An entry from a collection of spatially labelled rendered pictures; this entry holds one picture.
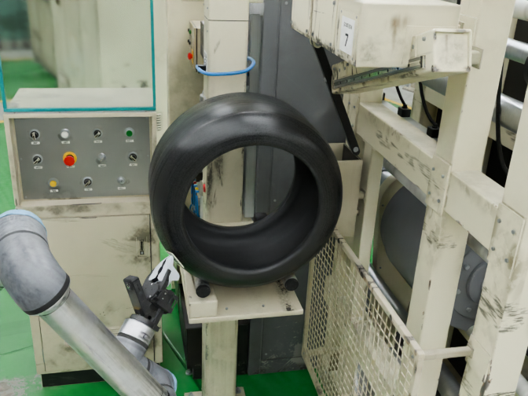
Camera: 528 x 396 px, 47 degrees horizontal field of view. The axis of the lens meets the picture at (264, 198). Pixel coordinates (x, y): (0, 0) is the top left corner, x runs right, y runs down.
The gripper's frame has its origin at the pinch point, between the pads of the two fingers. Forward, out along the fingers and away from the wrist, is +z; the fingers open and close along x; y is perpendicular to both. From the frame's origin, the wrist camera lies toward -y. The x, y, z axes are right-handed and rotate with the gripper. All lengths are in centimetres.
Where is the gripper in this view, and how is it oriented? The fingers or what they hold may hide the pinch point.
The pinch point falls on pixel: (167, 258)
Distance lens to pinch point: 178.2
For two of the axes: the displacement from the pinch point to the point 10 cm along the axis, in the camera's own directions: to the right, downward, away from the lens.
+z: 3.7, -8.1, 4.5
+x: 7.4, -0.4, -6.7
